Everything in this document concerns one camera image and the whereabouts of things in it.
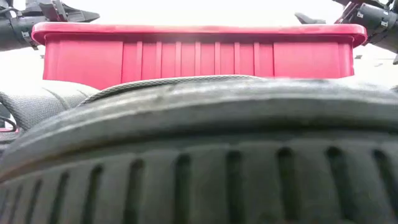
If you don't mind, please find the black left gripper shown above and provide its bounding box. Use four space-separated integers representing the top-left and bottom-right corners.
23 0 101 23

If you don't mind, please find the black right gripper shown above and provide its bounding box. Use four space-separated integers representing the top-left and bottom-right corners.
294 0 388 25

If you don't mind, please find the black slide sandal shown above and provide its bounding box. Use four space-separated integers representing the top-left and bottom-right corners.
0 81 101 131
0 74 398 224

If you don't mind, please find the red plastic bin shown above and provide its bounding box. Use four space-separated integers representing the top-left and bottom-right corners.
30 21 368 91

